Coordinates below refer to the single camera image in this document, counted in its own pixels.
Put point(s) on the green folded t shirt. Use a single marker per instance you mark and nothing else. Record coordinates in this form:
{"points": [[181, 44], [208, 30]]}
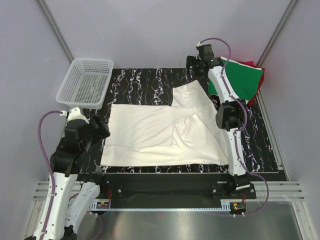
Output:
{"points": [[231, 71]]}

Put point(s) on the white t shirt red print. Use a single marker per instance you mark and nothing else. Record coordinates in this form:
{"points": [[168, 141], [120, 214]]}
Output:
{"points": [[182, 133]]}

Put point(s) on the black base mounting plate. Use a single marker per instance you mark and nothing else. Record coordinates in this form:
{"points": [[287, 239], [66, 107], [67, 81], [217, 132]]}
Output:
{"points": [[173, 189]]}

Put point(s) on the left aluminium corner post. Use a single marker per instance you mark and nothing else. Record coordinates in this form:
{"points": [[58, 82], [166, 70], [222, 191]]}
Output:
{"points": [[54, 26]]}

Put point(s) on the white slotted cable duct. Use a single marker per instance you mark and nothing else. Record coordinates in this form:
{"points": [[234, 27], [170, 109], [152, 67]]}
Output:
{"points": [[97, 206]]}

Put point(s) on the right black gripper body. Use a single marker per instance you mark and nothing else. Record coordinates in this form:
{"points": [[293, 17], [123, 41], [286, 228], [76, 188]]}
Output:
{"points": [[198, 73]]}

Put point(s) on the white plastic mesh basket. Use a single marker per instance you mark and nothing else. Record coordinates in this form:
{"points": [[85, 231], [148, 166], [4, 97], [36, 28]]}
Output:
{"points": [[86, 83]]}

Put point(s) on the right aluminium corner post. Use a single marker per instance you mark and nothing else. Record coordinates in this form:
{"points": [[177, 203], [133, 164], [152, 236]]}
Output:
{"points": [[278, 30]]}

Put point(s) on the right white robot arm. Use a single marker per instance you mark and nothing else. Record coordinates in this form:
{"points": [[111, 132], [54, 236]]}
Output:
{"points": [[231, 116]]}

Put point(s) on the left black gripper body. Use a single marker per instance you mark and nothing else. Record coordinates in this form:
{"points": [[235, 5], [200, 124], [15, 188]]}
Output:
{"points": [[91, 139]]}

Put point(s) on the aluminium corner post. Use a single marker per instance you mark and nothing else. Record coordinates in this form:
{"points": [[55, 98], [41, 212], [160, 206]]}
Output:
{"points": [[54, 26], [278, 30]]}

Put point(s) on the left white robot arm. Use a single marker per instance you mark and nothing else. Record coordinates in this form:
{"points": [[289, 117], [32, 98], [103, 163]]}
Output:
{"points": [[60, 219]]}

